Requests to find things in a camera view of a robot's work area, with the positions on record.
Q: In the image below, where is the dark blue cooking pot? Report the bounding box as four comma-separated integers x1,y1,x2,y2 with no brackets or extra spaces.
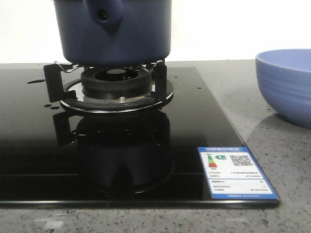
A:
54,0,172,67

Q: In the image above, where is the light blue ribbed bowl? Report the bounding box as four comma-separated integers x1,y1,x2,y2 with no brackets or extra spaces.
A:
256,49,311,128

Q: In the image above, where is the black glass gas cooktop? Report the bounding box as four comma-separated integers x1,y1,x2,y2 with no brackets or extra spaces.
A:
0,67,280,208

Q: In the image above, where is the blue white energy label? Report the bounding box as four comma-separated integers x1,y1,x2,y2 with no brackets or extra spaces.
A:
198,147,279,200

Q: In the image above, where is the black gas burner head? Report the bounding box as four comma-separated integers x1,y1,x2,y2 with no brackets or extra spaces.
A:
81,67,152,100

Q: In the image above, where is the black pot support grate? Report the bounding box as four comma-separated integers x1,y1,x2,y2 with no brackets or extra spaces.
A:
43,60,173,114

